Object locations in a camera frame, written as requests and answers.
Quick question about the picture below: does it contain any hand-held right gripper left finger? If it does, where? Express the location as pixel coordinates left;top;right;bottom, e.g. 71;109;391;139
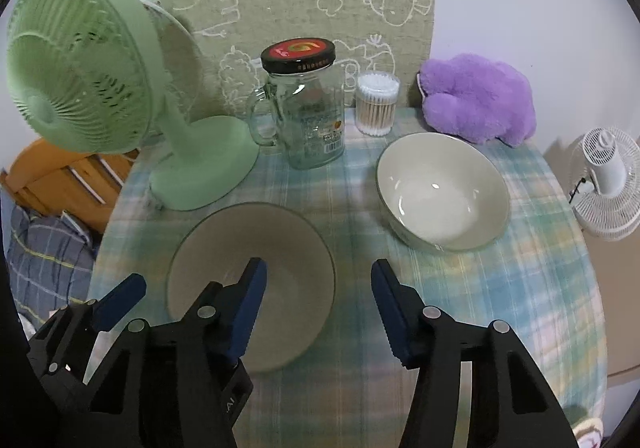
85;257;268;448

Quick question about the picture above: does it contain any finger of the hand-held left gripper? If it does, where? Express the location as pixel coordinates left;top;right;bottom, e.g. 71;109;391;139
27;274;147;379

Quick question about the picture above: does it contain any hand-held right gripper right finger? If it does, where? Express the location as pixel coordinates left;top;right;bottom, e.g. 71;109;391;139
371;259;566;448

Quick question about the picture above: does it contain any large green floral bowl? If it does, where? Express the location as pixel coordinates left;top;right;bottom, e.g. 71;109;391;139
166;202;337;375

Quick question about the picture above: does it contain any medium green floral bowl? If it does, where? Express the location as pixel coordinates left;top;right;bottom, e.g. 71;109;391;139
376;132;511;253

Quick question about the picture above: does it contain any plaid tablecloth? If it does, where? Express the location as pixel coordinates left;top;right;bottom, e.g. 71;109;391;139
90;106;608;448

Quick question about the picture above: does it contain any blue plaid bedding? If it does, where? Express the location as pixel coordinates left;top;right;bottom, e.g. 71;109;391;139
5;203;101;323

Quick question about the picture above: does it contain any wooden chair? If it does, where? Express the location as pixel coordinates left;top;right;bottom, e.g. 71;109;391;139
0;138;138;236

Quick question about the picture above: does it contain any glass jar with black lid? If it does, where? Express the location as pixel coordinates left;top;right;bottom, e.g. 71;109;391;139
246;36;347;171

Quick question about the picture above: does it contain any cotton swab container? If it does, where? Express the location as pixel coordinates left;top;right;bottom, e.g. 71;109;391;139
355;72;401;137

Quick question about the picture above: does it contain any green desk fan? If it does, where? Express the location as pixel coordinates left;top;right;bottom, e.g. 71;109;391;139
6;0;261;213

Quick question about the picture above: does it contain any purple plush toy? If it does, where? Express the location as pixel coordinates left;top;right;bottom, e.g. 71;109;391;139
417;54;537;149

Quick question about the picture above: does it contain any white standing fan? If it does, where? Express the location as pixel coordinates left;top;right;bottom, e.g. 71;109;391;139
569;127;640;243

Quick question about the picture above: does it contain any black fan cable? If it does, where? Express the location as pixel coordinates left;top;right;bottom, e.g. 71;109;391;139
569;178;596;203

